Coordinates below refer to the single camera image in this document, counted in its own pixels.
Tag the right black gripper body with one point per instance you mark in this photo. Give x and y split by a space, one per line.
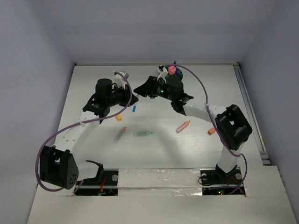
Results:
158 89

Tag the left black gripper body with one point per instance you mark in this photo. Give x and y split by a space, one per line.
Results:
119 96

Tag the pink capped bottle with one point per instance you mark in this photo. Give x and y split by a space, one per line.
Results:
172 70

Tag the green pencil shaped case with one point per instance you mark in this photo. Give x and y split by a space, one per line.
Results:
142 133

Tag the teal round pen holder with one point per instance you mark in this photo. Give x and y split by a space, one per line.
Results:
178 74

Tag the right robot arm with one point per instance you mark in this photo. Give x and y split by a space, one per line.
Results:
229 122

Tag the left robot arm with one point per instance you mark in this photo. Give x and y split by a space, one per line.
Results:
55 167

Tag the yellow orange eraser cap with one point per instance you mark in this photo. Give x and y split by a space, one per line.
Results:
119 117

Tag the clear orange tip pencil case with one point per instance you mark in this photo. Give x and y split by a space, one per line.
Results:
119 135

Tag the orange pencil shaped case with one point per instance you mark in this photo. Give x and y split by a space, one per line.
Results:
182 126

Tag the orange eraser cap right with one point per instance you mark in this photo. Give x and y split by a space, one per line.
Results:
211 131

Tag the white foil front board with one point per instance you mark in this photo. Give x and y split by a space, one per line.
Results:
159 182

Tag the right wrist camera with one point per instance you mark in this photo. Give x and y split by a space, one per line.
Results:
162 72

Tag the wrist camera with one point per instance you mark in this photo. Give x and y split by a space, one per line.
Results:
162 72
120 79

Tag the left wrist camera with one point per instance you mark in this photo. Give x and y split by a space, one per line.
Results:
120 79

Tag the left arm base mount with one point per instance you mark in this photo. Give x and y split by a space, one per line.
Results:
105 183

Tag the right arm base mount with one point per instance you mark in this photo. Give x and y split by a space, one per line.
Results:
217 182

